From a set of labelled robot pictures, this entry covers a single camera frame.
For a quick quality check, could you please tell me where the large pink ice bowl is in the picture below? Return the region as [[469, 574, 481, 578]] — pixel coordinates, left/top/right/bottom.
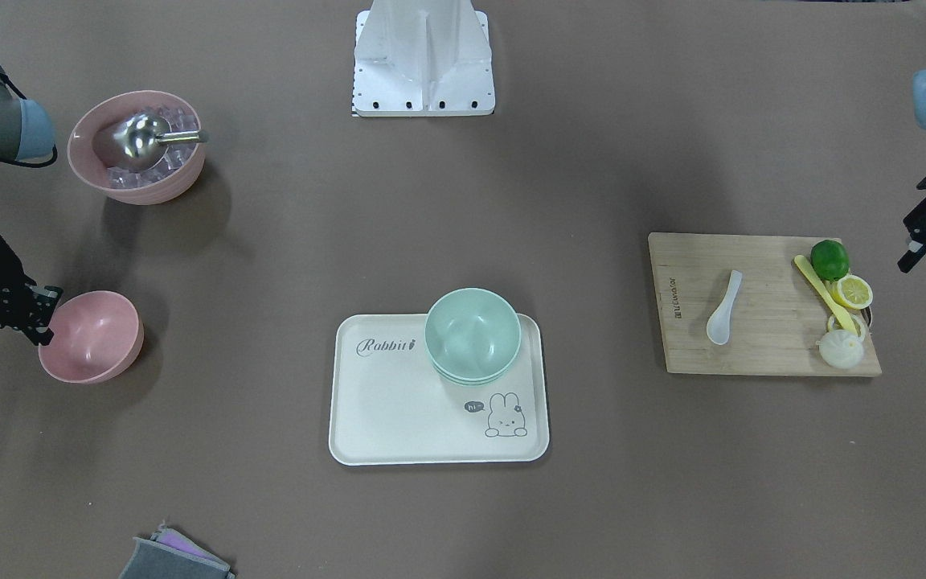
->
[[67, 89, 206, 205]]

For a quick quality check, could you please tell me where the white rabbit serving tray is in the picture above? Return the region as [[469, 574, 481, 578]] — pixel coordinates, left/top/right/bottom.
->
[[328, 313, 550, 466]]

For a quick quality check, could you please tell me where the wooden cutting board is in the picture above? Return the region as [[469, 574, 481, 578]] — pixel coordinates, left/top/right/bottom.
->
[[648, 233, 882, 377]]

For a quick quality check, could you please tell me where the white steamed bun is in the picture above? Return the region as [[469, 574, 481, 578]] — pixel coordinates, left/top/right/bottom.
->
[[817, 329, 865, 370]]

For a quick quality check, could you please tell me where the lemon slice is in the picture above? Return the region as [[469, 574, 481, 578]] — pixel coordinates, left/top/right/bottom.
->
[[826, 313, 870, 340]]

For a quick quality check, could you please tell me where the green lime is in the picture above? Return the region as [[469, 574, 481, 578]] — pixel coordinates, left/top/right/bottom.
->
[[809, 239, 851, 281]]

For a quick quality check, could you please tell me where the yellow plastic spoon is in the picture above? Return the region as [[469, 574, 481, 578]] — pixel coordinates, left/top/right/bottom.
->
[[793, 254, 863, 338]]

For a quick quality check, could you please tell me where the metal ice scoop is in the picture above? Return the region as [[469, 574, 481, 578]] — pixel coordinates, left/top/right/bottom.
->
[[92, 113, 209, 172]]

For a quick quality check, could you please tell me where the small pink bowl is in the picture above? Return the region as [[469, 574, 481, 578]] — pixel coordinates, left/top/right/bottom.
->
[[38, 290, 145, 384]]

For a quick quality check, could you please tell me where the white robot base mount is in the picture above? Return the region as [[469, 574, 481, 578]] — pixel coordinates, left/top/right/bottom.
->
[[351, 1, 496, 117]]

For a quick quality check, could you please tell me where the grey folded cloth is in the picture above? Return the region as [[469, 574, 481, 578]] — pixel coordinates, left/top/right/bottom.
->
[[119, 524, 236, 578]]

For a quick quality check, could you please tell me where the white ceramic spoon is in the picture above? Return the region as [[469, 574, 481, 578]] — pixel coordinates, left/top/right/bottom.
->
[[706, 270, 744, 345]]

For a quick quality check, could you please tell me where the lemon half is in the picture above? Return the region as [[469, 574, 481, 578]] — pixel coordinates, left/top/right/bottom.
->
[[828, 274, 874, 310]]

